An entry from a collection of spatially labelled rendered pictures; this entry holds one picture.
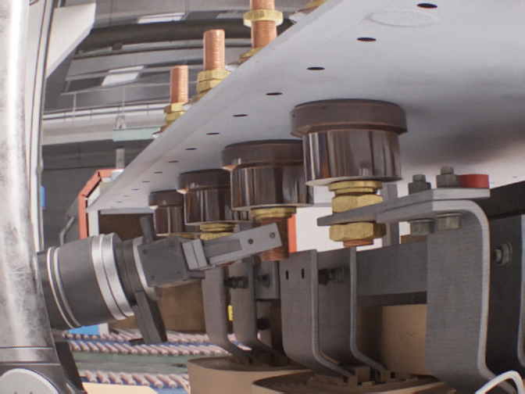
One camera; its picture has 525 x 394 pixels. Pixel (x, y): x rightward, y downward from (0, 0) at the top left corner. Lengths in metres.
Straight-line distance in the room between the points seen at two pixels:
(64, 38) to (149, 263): 10.83
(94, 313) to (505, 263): 0.59
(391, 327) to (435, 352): 0.36
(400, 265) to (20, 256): 0.41
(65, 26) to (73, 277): 10.85
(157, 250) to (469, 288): 0.50
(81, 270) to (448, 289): 0.53
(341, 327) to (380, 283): 0.12
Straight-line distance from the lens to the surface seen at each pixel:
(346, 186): 0.92
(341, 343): 1.18
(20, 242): 1.07
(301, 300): 1.17
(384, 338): 1.19
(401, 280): 1.02
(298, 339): 1.19
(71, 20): 12.01
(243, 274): 1.60
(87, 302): 1.18
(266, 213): 1.17
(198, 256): 1.15
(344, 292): 1.17
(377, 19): 0.59
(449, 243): 0.78
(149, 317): 1.18
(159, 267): 1.14
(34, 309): 1.07
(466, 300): 0.75
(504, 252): 0.76
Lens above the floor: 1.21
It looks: 4 degrees up
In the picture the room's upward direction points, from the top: 3 degrees counter-clockwise
